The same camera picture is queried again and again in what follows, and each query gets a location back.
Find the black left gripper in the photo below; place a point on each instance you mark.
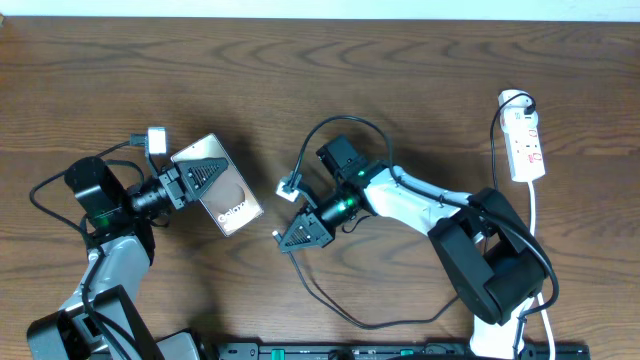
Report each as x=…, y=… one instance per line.
x=170, y=189

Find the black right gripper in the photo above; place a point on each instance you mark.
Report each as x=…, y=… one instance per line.
x=317, y=233

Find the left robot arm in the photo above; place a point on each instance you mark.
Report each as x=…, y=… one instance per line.
x=100, y=320

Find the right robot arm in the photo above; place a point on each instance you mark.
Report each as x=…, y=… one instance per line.
x=491, y=258

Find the white power strip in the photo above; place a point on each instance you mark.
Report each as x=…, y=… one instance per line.
x=523, y=146

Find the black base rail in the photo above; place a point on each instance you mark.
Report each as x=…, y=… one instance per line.
x=400, y=351

